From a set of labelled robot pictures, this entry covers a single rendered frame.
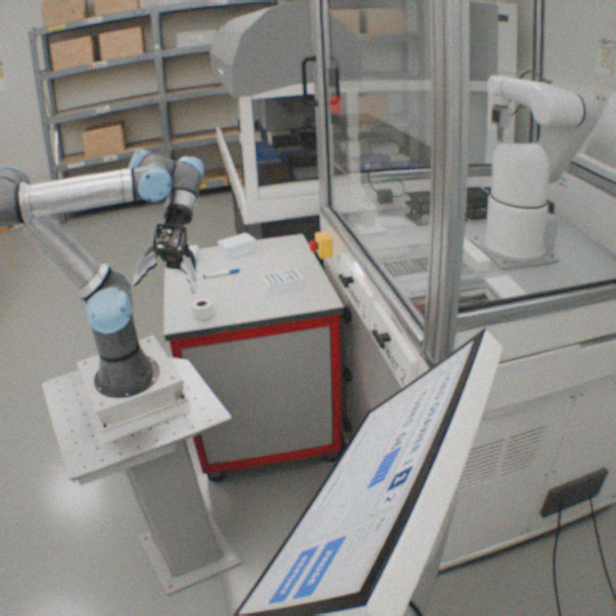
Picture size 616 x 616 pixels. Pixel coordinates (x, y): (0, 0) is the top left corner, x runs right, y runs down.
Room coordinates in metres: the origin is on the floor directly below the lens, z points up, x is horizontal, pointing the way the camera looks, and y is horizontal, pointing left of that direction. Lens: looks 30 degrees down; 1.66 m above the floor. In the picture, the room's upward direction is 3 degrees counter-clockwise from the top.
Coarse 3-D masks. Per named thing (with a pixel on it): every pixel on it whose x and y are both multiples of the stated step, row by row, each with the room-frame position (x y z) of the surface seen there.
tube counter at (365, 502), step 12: (408, 432) 0.55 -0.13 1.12; (396, 444) 0.54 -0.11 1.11; (384, 456) 0.53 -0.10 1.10; (396, 456) 0.51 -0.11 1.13; (384, 468) 0.50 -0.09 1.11; (372, 480) 0.49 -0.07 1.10; (384, 480) 0.46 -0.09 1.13; (372, 492) 0.45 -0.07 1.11; (360, 504) 0.44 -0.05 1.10; (360, 516) 0.41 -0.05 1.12
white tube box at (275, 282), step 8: (280, 272) 1.72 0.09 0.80; (296, 272) 1.71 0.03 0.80; (264, 280) 1.67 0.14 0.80; (272, 280) 1.66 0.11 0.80; (280, 280) 1.66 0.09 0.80; (288, 280) 1.65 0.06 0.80; (296, 280) 1.66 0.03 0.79; (272, 288) 1.63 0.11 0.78; (280, 288) 1.64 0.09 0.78; (288, 288) 1.65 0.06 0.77; (296, 288) 1.66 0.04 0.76
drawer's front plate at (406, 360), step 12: (372, 312) 1.26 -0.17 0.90; (384, 312) 1.20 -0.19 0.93; (372, 324) 1.26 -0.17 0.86; (384, 324) 1.16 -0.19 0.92; (372, 336) 1.25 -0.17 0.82; (396, 336) 1.09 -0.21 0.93; (396, 348) 1.08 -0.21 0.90; (408, 348) 1.04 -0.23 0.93; (396, 360) 1.07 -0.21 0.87; (408, 360) 1.00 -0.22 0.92; (396, 372) 1.07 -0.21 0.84; (408, 372) 0.99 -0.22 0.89
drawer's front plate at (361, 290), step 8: (344, 256) 1.54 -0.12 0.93; (344, 264) 1.52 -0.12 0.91; (352, 264) 1.49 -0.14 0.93; (344, 272) 1.52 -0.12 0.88; (352, 272) 1.44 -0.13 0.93; (360, 280) 1.38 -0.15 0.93; (344, 288) 1.53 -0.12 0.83; (352, 288) 1.44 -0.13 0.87; (360, 288) 1.36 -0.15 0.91; (368, 288) 1.33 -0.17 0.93; (352, 296) 1.44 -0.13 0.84; (360, 296) 1.36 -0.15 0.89; (368, 296) 1.29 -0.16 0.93; (360, 304) 1.36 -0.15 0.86; (368, 304) 1.29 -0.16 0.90; (360, 312) 1.36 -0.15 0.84; (368, 312) 1.29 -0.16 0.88; (368, 320) 1.29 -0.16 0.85; (368, 328) 1.29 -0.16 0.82
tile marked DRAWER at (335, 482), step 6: (348, 468) 0.59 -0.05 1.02; (336, 474) 0.60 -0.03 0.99; (342, 474) 0.58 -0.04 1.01; (336, 480) 0.58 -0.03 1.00; (342, 480) 0.56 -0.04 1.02; (330, 486) 0.57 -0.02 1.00; (336, 486) 0.55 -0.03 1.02; (324, 492) 0.56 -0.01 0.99; (330, 492) 0.55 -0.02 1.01; (324, 498) 0.54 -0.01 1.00; (330, 498) 0.53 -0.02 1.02; (318, 504) 0.53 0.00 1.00; (324, 504) 0.52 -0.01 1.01; (312, 510) 0.53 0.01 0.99
